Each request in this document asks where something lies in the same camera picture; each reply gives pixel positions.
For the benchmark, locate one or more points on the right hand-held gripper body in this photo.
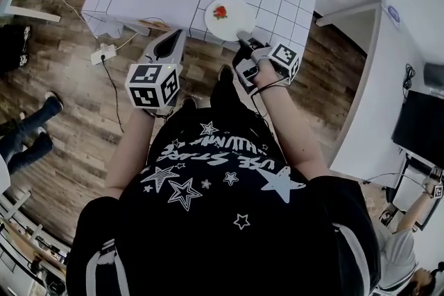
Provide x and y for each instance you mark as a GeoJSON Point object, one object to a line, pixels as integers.
{"type": "Point", "coordinates": [286, 55]}

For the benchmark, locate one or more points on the person's left forearm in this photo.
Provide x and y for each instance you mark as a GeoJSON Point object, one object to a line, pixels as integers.
{"type": "Point", "coordinates": [128, 149]}

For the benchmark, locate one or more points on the person's black shoe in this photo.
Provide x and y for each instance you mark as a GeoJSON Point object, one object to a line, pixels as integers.
{"type": "Point", "coordinates": [226, 74]}
{"type": "Point", "coordinates": [189, 103]}

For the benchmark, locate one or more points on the long white desk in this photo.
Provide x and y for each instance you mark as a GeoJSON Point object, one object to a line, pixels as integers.
{"type": "Point", "coordinates": [367, 97]}

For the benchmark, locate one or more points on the white storage rack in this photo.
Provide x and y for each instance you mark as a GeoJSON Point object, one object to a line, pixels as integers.
{"type": "Point", "coordinates": [17, 204]}

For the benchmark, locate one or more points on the red strawberry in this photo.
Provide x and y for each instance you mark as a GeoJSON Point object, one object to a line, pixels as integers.
{"type": "Point", "coordinates": [220, 12]}

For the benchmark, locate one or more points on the person's right hand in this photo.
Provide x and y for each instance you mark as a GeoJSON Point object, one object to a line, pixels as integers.
{"type": "Point", "coordinates": [268, 74]}

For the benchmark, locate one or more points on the white round plate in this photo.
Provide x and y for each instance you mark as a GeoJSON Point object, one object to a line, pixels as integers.
{"type": "Point", "coordinates": [239, 15]}

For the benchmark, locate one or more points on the white power strip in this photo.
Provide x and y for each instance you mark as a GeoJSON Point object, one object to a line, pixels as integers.
{"type": "Point", "coordinates": [107, 52]}

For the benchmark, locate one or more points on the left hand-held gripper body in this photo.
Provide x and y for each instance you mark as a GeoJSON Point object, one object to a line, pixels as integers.
{"type": "Point", "coordinates": [145, 83]}

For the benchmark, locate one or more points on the black star-print t-shirt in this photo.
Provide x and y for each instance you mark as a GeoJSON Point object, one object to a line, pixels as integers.
{"type": "Point", "coordinates": [222, 235]}

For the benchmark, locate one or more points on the person's right forearm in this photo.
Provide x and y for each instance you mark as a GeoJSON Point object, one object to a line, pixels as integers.
{"type": "Point", "coordinates": [295, 135]}

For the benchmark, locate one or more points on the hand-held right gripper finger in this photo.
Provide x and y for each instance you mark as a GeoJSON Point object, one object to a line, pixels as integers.
{"type": "Point", "coordinates": [244, 36]}

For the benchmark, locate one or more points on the blue round sticker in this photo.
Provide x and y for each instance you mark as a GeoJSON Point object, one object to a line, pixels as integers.
{"type": "Point", "coordinates": [393, 14]}

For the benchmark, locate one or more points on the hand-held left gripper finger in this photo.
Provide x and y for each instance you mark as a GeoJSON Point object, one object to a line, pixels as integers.
{"type": "Point", "coordinates": [151, 55]}
{"type": "Point", "coordinates": [181, 52]}

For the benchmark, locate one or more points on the black office chair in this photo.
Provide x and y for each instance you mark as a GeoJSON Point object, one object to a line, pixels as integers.
{"type": "Point", "coordinates": [12, 48]}

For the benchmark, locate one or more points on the dark grey box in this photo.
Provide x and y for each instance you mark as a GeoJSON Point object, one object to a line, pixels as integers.
{"type": "Point", "coordinates": [433, 76]}

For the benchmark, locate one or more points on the black monitor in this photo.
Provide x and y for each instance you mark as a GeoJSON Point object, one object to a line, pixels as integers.
{"type": "Point", "coordinates": [423, 124]}

